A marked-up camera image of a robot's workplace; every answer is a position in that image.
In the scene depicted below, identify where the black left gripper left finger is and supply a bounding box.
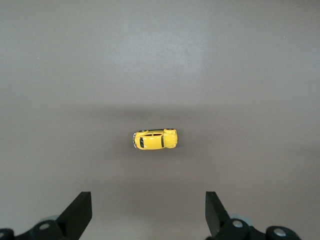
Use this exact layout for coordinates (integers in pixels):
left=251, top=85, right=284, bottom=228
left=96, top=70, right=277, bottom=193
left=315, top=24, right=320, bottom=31
left=0, top=191, right=93, bottom=240

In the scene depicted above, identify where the yellow beetle toy car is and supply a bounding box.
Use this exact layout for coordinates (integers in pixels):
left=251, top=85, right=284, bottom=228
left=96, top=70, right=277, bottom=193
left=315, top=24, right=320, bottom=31
left=130, top=127, right=179, bottom=151

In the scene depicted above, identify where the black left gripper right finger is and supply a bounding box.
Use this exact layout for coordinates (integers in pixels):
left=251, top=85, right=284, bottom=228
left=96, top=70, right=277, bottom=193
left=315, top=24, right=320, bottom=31
left=205, top=191, right=302, bottom=240

